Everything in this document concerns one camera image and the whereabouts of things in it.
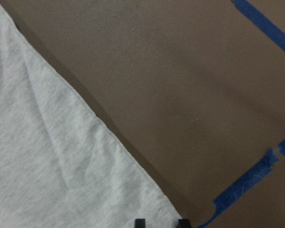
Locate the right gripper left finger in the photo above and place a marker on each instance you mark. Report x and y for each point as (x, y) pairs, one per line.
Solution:
(139, 223)

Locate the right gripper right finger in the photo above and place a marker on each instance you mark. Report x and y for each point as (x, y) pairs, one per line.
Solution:
(183, 223)

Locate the grey cartoon print t-shirt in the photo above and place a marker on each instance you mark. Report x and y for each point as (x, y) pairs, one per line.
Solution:
(60, 166)

